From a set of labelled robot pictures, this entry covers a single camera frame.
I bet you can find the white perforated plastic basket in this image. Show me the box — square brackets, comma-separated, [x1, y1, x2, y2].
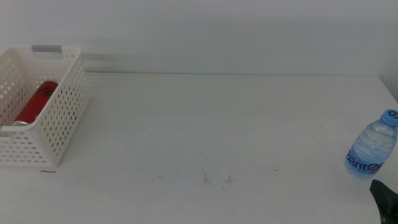
[0, 45, 91, 167]

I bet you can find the red cola can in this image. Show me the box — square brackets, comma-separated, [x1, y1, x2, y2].
[12, 80, 60, 127]

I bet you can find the clear water bottle blue cap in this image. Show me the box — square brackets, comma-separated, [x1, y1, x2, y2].
[344, 108, 398, 180]

